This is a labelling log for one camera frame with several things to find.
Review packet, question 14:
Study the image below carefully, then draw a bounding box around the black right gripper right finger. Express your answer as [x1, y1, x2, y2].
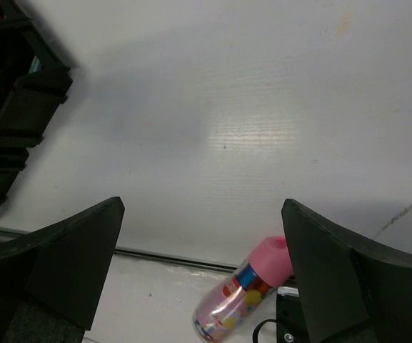
[281, 199, 412, 342]

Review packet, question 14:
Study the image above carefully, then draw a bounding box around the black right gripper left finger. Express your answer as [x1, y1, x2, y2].
[0, 197, 125, 342]

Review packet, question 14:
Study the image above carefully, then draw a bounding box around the pink lid clear jar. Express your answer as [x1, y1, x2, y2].
[193, 236, 293, 342]

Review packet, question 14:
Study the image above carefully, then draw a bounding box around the black four-compartment organizer tray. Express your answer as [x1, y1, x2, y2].
[0, 1, 72, 206]

